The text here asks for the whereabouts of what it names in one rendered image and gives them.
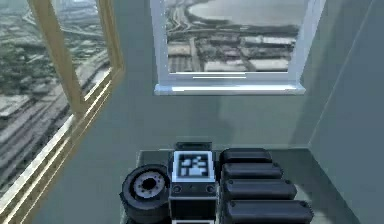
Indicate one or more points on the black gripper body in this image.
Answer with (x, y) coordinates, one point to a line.
(146, 190)

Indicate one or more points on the wooden framed window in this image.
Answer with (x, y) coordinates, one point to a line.
(60, 100)

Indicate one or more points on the white framed window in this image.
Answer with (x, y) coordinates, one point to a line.
(230, 43)

